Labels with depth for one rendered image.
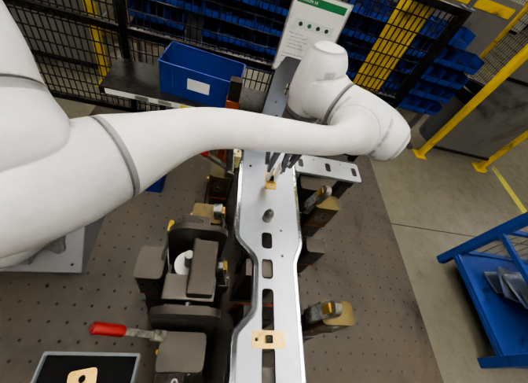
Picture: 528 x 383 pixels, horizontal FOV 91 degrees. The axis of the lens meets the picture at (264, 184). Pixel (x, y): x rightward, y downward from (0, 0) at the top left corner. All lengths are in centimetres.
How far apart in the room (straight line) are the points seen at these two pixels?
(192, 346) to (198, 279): 15
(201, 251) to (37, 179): 35
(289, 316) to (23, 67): 70
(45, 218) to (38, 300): 84
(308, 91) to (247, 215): 43
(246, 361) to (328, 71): 66
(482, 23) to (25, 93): 325
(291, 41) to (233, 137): 86
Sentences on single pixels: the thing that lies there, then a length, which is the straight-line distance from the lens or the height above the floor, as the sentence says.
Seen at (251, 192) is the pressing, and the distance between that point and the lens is 89.
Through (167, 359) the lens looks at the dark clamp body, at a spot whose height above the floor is 108.
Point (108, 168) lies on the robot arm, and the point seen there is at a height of 149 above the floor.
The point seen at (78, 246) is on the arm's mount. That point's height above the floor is 79.
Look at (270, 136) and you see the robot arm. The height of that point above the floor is 145.
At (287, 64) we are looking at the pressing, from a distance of 93.
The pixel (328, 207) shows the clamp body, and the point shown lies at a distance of 91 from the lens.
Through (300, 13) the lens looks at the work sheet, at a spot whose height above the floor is 138.
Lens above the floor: 171
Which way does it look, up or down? 50 degrees down
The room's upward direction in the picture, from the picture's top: 24 degrees clockwise
